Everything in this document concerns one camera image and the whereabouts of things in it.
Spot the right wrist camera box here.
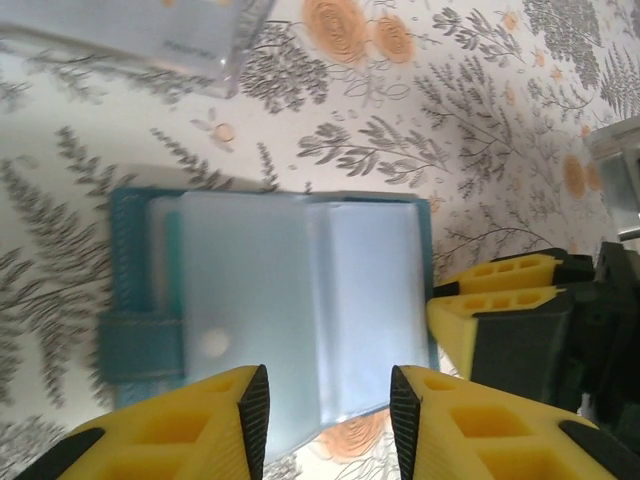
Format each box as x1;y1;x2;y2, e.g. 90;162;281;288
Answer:
583;117;640;242

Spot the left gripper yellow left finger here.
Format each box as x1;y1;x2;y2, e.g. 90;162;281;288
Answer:
58;364;272;480

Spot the clear tray with sponges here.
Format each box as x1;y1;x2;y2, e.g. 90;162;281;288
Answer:
0;0;278;100

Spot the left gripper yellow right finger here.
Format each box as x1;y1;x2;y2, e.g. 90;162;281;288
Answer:
389;364;640;480

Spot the teal leather card holder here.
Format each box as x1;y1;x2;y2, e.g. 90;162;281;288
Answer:
97;187;442;469

